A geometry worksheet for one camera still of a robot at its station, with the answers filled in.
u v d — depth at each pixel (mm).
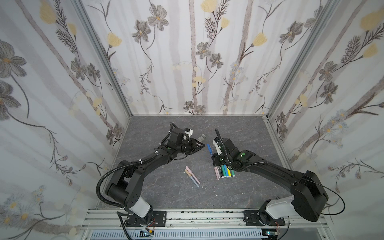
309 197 418
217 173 891
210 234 1675
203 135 1069
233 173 884
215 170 906
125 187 441
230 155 627
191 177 880
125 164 470
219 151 740
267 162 520
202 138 1051
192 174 883
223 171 901
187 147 756
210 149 859
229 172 889
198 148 775
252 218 734
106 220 751
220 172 895
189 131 819
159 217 733
